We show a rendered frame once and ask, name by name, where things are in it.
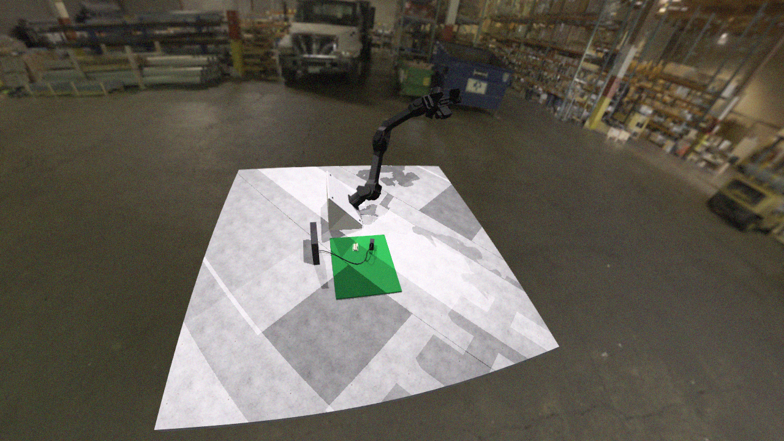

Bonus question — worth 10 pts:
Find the green circuit board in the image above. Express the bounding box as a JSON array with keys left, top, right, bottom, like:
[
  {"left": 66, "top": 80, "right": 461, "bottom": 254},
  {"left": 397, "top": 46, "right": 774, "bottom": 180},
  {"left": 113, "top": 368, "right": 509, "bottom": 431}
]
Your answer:
[{"left": 330, "top": 235, "right": 402, "bottom": 300}]

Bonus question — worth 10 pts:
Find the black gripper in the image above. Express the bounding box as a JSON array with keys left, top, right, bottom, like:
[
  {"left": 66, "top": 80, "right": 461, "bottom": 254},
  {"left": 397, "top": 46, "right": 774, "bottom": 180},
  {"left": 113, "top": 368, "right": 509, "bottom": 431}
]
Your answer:
[{"left": 421, "top": 88, "right": 463, "bottom": 111}]

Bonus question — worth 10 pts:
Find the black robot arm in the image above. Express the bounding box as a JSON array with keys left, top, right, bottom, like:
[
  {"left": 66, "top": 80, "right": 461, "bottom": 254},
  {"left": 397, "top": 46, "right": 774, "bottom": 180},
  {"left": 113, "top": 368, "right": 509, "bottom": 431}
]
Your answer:
[{"left": 348, "top": 97, "right": 453, "bottom": 209}]

